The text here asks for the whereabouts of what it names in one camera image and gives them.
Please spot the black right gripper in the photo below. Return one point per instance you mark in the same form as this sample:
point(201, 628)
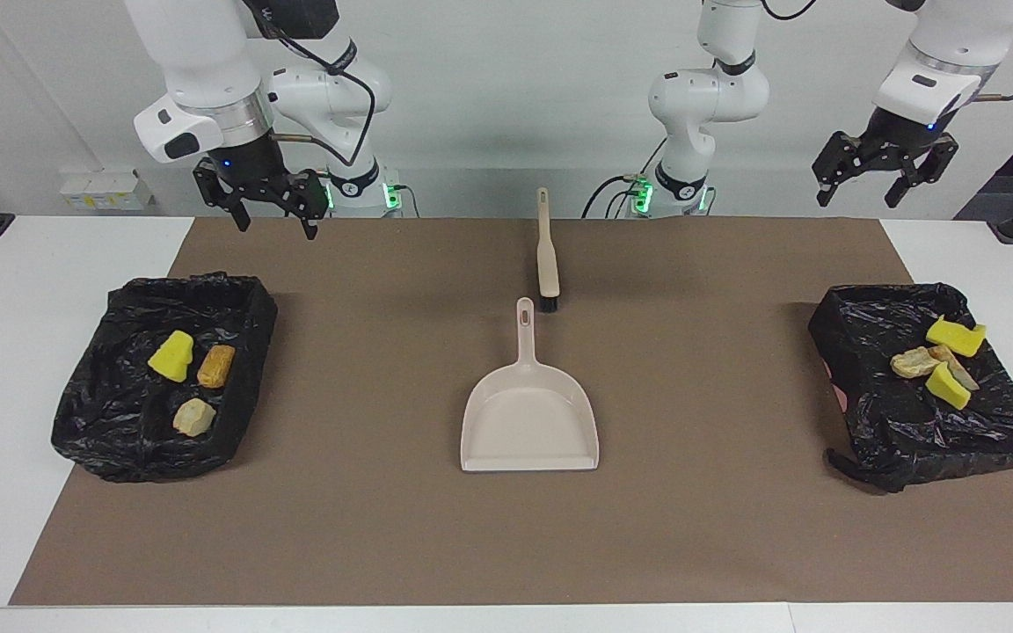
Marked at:
point(251, 167)

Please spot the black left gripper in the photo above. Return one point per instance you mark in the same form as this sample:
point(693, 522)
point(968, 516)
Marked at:
point(898, 136)

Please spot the brown oval bread roll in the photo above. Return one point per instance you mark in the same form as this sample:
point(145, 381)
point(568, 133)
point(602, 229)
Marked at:
point(216, 367)

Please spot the notched yellow sponge piece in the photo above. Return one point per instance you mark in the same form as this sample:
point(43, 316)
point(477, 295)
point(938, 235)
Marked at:
point(955, 335)

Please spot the yellow sponge chunk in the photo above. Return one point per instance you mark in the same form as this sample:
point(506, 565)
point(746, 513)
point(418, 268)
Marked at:
point(172, 356)

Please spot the orange striped bread piece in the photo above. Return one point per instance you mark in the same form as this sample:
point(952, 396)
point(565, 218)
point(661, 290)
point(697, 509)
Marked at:
point(955, 362)

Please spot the small yellow sponge piece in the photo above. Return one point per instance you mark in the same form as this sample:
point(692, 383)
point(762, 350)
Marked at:
point(946, 387)

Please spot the pale beige bread chunk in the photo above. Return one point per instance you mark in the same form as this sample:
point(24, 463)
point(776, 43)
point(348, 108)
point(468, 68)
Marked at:
point(193, 418)

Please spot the beige brush with black bristles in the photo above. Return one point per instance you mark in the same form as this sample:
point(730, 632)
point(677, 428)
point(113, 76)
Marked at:
point(548, 264)

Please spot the beige plastic dustpan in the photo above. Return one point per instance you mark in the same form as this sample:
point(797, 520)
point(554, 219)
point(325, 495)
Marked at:
point(528, 422)

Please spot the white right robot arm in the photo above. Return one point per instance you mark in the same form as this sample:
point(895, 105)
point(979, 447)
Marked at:
point(207, 61)

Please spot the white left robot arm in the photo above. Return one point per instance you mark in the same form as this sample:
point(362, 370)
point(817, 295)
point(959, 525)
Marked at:
point(709, 97)

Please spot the pink plastic bin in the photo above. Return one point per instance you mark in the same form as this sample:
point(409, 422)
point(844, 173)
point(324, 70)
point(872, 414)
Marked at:
point(839, 396)

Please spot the black plastic trash bag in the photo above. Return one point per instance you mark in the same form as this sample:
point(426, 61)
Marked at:
point(920, 440)
point(111, 404)

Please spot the white cardboard box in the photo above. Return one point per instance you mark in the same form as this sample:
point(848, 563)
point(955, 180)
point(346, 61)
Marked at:
point(106, 189)

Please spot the brown paper table mat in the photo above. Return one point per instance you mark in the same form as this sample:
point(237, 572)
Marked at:
point(735, 545)

